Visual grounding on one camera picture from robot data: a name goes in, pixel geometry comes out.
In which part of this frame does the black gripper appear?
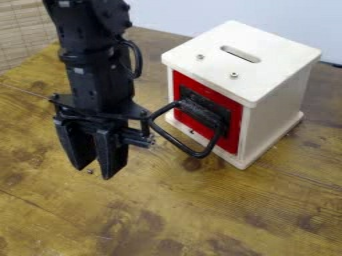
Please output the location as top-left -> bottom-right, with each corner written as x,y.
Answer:
51,57 -> 154,180

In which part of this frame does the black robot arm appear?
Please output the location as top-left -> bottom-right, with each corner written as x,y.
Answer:
43,0 -> 153,180

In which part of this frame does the red drawer front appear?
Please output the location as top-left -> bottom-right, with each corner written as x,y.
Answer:
173,71 -> 244,154

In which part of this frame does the white wooden box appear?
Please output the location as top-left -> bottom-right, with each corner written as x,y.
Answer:
162,21 -> 321,169

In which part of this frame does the black metal drawer handle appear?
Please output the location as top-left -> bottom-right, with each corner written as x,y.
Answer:
148,96 -> 229,159

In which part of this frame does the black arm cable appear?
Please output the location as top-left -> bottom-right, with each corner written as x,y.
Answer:
118,39 -> 145,80

